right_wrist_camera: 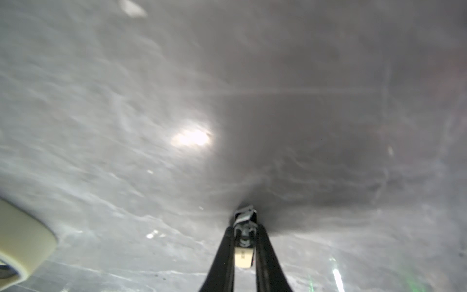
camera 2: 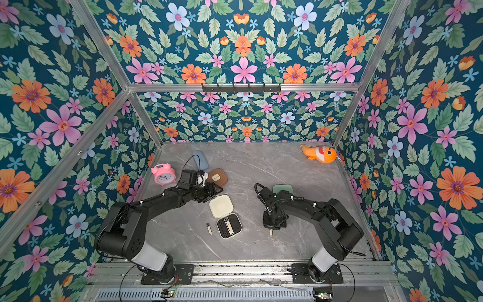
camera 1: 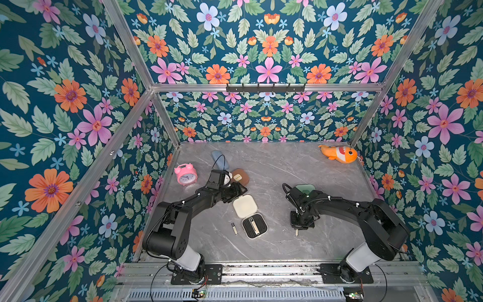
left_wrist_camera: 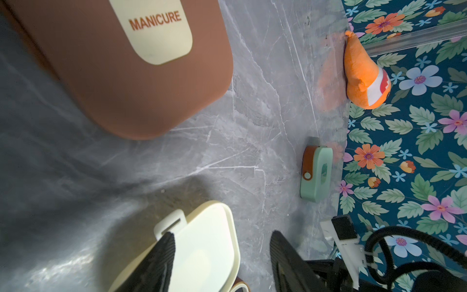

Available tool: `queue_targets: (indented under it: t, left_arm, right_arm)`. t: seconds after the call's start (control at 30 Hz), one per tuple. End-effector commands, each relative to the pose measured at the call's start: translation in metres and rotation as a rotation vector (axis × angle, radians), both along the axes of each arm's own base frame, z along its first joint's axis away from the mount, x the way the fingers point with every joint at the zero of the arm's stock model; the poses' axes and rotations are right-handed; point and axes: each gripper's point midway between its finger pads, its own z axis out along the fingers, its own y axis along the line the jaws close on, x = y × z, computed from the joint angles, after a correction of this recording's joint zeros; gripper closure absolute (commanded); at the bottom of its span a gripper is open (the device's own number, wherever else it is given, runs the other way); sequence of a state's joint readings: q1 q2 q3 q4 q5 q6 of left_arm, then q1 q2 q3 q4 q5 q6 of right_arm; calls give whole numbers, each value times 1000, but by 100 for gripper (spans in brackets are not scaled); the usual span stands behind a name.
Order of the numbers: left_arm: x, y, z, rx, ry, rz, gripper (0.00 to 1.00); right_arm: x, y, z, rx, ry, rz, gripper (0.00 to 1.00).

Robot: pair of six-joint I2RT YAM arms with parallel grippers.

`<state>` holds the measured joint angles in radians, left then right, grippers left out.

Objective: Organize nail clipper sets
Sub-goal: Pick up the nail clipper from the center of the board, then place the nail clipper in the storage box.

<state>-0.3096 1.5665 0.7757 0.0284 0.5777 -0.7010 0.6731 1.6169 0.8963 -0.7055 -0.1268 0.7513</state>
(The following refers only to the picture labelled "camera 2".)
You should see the pink alarm clock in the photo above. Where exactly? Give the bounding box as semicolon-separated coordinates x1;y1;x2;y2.
151;163;176;186

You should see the blue denim pouch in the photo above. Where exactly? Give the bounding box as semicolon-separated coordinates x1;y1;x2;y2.
192;150;209;171

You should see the cream clipper case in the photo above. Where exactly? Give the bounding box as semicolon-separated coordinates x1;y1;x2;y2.
209;195;243;239

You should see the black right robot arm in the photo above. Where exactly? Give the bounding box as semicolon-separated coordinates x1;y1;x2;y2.
254;183;364;274

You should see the small cream nail clipper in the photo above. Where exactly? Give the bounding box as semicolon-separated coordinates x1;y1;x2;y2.
206;223;213;235

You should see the brown clipper case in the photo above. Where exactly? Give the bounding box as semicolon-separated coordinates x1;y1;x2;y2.
207;168;228;187

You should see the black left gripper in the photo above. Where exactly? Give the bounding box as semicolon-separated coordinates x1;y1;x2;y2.
189;182;225;203

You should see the orange clownfish plush toy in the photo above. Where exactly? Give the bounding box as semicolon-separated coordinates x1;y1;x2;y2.
301;145;338;164

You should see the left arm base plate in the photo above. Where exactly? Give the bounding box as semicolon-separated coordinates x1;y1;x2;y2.
140;264;194;285

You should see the aluminium front rail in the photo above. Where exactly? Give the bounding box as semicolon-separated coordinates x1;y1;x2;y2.
88;260;401;289

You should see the mint green clipper case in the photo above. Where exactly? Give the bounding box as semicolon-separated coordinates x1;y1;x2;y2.
272;184;293;194

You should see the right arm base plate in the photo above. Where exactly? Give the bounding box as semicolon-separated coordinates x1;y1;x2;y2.
287;263;343;285

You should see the black hook rail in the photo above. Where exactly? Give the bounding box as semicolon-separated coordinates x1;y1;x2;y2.
201;84;282;94

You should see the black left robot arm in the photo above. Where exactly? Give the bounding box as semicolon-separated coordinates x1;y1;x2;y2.
94;169;223;273

